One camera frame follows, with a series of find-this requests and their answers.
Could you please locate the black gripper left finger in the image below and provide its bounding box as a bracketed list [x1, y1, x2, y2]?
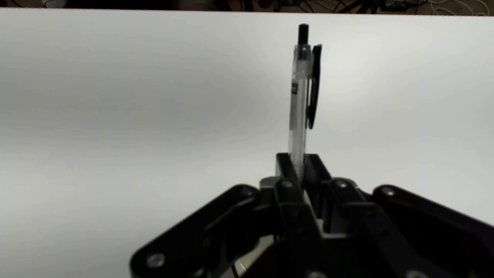
[128, 153, 323, 278]

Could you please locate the clear pen with black clip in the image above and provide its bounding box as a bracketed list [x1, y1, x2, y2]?
[287, 23, 324, 179]

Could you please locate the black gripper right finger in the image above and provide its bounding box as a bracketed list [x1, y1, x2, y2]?
[303, 153, 494, 278]

